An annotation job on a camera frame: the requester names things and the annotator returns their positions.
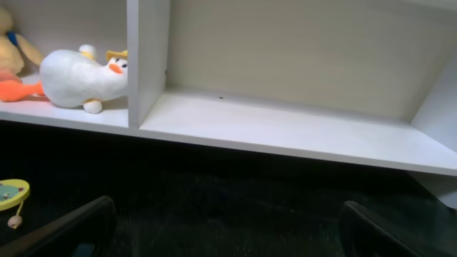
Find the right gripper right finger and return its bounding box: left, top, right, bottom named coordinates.
left=338, top=200, right=457, bottom=257

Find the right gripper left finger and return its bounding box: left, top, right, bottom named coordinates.
left=0, top=195, right=116, bottom=257

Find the yellow rattle drum toy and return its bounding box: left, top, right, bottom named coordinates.
left=0, top=178, right=31, bottom=230

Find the white shelf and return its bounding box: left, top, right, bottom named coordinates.
left=0, top=0, right=457, bottom=210

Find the white plush duck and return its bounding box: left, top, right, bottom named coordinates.
left=0, top=44, right=129, bottom=115

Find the yellow plush duck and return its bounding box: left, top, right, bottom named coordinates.
left=0, top=5, right=45, bottom=76

